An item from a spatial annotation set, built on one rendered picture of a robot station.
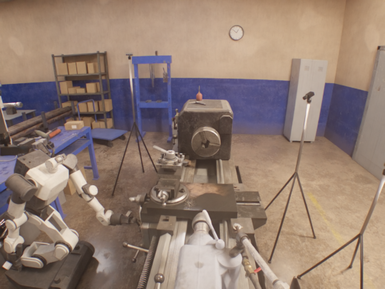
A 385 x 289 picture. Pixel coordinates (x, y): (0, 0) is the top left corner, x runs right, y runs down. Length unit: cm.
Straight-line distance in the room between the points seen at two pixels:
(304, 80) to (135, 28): 388
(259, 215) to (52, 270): 177
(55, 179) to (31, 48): 561
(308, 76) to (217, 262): 471
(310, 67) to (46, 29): 622
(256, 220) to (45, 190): 134
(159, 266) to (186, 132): 128
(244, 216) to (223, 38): 439
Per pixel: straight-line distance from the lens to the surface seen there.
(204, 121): 206
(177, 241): 133
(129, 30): 562
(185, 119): 206
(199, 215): 103
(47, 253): 217
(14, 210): 164
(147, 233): 152
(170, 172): 151
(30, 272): 240
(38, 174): 161
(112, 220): 186
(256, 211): 151
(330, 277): 250
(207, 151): 193
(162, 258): 124
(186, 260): 81
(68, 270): 223
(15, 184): 153
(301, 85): 517
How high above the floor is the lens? 179
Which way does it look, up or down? 22 degrees down
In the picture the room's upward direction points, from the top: straight up
